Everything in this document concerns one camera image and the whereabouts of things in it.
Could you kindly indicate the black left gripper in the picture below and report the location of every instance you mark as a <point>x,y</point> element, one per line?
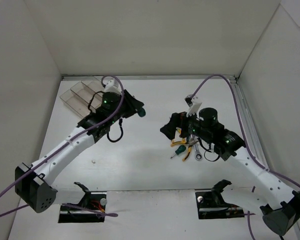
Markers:
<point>131,103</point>

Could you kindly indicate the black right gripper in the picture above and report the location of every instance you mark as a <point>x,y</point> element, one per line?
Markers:
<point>178,122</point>

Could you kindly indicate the yellow black cutting pliers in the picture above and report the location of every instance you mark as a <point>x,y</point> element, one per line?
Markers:
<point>181,141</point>

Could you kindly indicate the yellow needle-nose pliers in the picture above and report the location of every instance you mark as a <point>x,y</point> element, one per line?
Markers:
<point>190,142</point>

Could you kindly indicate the green stubby Phillips screwdriver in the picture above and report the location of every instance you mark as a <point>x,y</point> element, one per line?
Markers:
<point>178,151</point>

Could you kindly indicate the green stubby flathead screwdriver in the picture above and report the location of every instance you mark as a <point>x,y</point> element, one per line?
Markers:
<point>142,112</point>

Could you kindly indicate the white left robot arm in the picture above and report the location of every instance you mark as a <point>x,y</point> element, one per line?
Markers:
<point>34,181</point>

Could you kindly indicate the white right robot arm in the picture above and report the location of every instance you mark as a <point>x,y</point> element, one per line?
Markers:
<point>277,203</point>

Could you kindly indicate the large silver ratchet wrench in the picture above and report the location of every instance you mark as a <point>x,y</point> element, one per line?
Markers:
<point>197,154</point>

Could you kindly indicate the clear three-compartment container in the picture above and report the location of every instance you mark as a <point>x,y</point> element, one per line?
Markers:
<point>84,96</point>

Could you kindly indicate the aluminium rail right edge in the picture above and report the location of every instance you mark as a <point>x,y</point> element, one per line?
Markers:
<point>250,131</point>

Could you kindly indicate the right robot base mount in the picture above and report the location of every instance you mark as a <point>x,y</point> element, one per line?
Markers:
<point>211,205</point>

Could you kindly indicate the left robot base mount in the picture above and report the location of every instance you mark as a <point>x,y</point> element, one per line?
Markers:
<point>91,200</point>

